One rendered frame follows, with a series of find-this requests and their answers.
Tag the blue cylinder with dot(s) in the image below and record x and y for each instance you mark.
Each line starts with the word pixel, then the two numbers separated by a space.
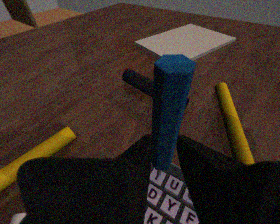
pixel 173 75

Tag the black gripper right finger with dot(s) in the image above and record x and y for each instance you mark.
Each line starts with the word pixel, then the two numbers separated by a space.
pixel 224 190

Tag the beige flat rectangular board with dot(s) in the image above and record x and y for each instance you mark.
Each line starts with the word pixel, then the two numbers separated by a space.
pixel 190 40

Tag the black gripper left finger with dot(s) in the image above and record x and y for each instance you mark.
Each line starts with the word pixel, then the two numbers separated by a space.
pixel 120 184

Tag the yellow stylus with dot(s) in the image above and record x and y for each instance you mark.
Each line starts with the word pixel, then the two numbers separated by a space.
pixel 236 138

